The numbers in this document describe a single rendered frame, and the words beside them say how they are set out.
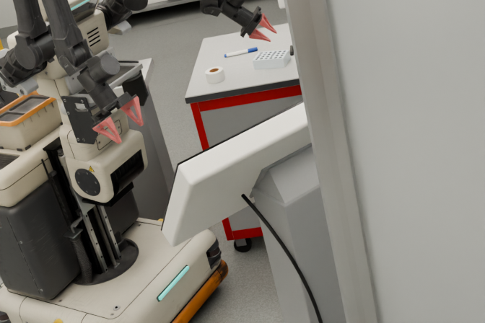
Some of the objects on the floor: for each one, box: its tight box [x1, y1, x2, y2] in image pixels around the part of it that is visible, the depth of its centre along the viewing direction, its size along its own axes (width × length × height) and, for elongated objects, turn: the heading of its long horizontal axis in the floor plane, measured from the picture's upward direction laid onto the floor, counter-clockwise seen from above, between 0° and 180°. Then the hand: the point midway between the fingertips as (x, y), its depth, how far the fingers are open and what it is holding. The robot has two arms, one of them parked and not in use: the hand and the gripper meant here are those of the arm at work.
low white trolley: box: [185, 23, 303, 252], centre depth 313 cm, size 58×62×76 cm
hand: (271, 35), depth 247 cm, fingers open, 3 cm apart
